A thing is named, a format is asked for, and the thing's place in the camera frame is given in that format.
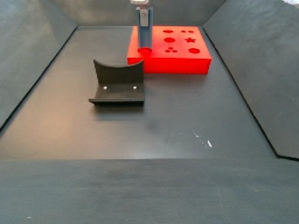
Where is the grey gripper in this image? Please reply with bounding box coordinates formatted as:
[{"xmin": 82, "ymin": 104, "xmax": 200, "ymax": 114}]
[{"xmin": 130, "ymin": 0, "xmax": 154, "ymax": 49}]

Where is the black curved holder bracket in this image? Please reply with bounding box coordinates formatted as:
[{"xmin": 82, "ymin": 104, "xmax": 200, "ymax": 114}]
[{"xmin": 88, "ymin": 60, "xmax": 146, "ymax": 105}]

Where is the red shape sorter block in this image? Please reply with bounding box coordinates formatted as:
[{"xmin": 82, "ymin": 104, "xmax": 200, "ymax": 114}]
[{"xmin": 127, "ymin": 26, "xmax": 212, "ymax": 74}]

